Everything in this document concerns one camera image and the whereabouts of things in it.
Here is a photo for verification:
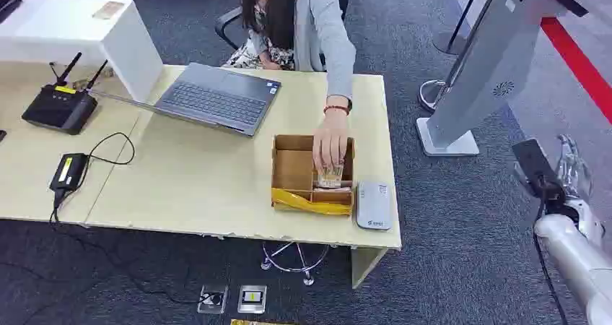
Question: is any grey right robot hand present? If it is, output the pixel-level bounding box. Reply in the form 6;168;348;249
556;134;595;202

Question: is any person's right hand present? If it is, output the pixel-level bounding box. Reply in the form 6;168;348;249
259;50;284;71

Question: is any person's left hand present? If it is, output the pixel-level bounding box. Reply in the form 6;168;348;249
312;106;350;172

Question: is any wooden card box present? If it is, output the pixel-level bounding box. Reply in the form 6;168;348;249
271;134;356;217

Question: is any person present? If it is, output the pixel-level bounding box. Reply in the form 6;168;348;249
237;0;357;101

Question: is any grey laptop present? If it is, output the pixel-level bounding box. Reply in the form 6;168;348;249
90;62;282;138

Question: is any yellow tape strip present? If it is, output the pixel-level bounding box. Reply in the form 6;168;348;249
271;187;353;217

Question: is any grey card reader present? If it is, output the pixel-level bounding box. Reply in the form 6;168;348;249
355;181;394;232

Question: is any chrome stool base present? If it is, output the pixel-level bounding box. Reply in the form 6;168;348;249
260;241;331;287

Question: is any pale wooden desk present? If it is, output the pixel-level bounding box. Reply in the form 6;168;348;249
0;61;403;290

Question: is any silver kiosk stand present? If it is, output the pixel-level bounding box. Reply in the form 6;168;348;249
416;0;590;157

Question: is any card on cabinet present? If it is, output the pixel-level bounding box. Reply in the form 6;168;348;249
92;0;126;21

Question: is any floor socket with label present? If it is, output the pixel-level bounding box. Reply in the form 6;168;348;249
237;285;268;315

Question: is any yellow patterned object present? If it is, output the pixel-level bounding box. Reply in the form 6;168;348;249
230;318;298;325

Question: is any floor socket with plug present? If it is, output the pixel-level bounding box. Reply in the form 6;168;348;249
197;285;229;315

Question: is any white cabinet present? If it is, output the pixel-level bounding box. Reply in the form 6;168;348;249
0;0;165;104

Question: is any black router with antennas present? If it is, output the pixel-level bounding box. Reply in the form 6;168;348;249
21;51;109;137

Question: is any black power adapter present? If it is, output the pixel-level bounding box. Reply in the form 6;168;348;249
49;152;90;193

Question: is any red bead bracelet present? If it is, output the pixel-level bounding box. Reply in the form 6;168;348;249
323;103;352;117

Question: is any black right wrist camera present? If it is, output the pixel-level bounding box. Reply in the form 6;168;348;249
511;138;567;202

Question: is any chrome ring base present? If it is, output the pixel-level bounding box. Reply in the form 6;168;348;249
417;79;450;113

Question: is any stanchion post with base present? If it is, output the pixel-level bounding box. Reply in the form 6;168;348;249
432;0;485;56

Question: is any black adapter output cable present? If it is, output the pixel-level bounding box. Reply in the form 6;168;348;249
84;131;136;167

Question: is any black adapter mains cable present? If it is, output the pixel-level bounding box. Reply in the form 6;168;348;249
46;188;211;307

